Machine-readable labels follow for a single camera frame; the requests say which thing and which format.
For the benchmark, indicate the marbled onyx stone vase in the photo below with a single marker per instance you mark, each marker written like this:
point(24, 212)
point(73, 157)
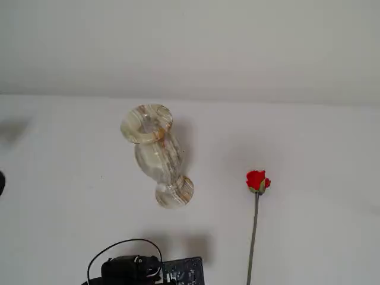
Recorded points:
point(154, 160)

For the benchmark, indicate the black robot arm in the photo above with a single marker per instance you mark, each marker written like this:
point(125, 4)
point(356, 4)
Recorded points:
point(124, 270)

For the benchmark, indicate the black round object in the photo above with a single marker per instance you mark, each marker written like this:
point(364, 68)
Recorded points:
point(1, 184)

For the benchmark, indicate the red artificial rose green stem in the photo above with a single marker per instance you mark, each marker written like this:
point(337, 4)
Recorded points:
point(256, 179)

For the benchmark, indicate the black wrist camera board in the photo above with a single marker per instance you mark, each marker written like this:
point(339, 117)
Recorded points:
point(184, 271)

